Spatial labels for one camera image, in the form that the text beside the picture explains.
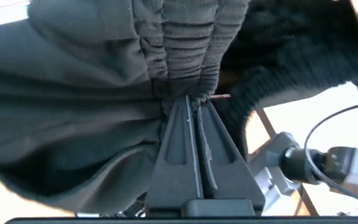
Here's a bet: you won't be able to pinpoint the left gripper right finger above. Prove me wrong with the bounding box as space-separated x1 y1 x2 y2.
196 101 266 216

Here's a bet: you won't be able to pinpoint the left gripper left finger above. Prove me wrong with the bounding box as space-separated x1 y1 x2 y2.
144 95 203 218

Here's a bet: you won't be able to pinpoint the pink clothes hanger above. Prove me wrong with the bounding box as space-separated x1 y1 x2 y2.
209 0 358 100

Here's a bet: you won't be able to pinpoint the black shorts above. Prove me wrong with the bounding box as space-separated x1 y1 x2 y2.
0 0 358 215

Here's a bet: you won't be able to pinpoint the black cable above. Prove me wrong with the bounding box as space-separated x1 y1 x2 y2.
303 104 358 207

